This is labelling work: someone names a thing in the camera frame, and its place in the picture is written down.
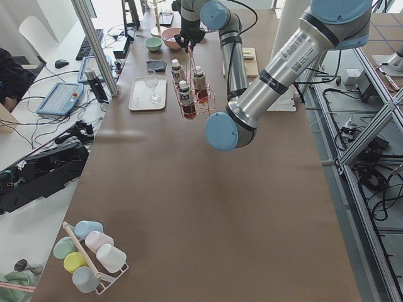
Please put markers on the clear wine glass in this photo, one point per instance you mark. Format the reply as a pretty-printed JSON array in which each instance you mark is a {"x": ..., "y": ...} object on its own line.
[{"x": 151, "y": 82}]

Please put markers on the grey blue cup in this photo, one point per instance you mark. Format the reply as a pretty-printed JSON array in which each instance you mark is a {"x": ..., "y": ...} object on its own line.
[{"x": 84, "y": 279}]

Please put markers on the black thermos bottle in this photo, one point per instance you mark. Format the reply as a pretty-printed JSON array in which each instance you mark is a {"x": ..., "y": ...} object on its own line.
[{"x": 96, "y": 86}]

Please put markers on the wooden glass stand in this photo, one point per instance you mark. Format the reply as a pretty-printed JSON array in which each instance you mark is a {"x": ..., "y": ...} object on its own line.
[{"x": 157, "y": 29}]

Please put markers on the black electronics box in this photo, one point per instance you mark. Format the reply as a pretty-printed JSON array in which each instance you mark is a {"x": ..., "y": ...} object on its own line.
[{"x": 42, "y": 175}]

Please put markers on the blue teach pendant near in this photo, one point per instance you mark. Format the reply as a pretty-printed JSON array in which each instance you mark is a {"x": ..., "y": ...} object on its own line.
[{"x": 61, "y": 99}]

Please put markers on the white wire cup rack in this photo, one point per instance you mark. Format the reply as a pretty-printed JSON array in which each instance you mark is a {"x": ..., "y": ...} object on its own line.
[{"x": 106, "y": 279}]

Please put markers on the cream serving tray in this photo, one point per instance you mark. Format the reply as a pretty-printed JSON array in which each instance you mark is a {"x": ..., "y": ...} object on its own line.
[{"x": 140, "y": 95}]

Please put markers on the blue teach pendant far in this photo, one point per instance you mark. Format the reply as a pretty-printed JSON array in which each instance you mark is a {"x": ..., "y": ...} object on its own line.
[{"x": 88, "y": 62}]

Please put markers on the aluminium frame post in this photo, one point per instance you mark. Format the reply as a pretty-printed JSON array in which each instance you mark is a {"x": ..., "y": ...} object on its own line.
[{"x": 83, "y": 15}]

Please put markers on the pink cup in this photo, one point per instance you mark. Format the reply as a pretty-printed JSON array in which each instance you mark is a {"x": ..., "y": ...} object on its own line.
[{"x": 95, "y": 239}]

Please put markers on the white cup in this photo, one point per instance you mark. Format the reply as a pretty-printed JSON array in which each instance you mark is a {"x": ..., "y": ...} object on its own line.
[{"x": 111, "y": 257}]

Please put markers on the wooden cutting board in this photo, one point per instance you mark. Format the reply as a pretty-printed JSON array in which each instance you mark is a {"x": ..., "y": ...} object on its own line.
[{"x": 250, "y": 65}]

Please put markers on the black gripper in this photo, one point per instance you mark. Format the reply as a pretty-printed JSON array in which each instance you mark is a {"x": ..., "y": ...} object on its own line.
[{"x": 188, "y": 30}]

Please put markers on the yellow cup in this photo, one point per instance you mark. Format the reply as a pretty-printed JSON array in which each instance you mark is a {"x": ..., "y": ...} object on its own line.
[{"x": 73, "y": 261}]

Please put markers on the blue teach pendant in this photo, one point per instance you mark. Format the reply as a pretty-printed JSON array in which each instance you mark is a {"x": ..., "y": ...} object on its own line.
[
  {"x": 88, "y": 62},
  {"x": 61, "y": 99}
]

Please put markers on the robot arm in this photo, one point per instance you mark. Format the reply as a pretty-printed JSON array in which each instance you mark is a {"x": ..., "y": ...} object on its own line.
[
  {"x": 217, "y": 17},
  {"x": 349, "y": 22}
]

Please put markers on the copper wire bottle basket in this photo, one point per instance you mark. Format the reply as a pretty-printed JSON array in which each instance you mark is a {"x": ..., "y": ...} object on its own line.
[{"x": 192, "y": 89}]

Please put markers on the pink ribbed bowl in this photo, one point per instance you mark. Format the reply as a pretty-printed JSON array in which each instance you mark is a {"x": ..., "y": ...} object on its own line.
[{"x": 168, "y": 37}]

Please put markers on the black keyboard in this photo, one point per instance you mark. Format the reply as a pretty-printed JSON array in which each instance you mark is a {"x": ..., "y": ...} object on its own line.
[{"x": 85, "y": 48}]

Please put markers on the black computer mouse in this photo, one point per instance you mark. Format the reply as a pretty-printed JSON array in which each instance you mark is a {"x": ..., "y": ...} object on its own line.
[{"x": 60, "y": 63}]

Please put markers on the green cup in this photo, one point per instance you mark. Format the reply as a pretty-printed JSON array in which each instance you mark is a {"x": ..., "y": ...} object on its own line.
[{"x": 63, "y": 248}]

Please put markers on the dark folded cloth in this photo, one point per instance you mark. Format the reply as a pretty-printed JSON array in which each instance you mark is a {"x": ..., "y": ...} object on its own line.
[{"x": 156, "y": 65}]

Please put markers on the green bowl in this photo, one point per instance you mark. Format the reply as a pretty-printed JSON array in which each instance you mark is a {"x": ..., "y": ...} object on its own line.
[{"x": 153, "y": 43}]

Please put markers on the steel jigger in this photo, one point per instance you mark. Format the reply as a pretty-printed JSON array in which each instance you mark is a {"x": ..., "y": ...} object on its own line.
[{"x": 23, "y": 265}]

